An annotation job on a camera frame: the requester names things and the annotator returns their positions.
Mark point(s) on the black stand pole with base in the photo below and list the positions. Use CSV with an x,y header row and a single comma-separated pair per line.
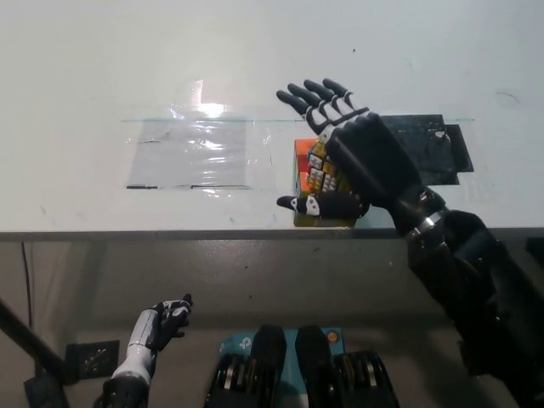
x,y
32,340

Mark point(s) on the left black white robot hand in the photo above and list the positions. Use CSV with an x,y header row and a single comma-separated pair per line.
x,y
146,331

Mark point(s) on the teal robot torso panel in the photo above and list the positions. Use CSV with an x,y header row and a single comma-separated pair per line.
x,y
234,342

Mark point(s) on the small studded multicolour puzzle cube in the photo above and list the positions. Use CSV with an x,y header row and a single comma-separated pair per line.
x,y
321,174

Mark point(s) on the big orange red puzzle cube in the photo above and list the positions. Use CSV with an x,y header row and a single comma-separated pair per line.
x,y
301,170

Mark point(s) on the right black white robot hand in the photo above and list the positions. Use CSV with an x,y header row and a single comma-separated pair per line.
x,y
374,161

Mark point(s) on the clear shiny plastic sheet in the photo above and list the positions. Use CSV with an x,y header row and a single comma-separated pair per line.
x,y
189,153

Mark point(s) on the black tape patch on table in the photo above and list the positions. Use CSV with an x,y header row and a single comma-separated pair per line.
x,y
425,149

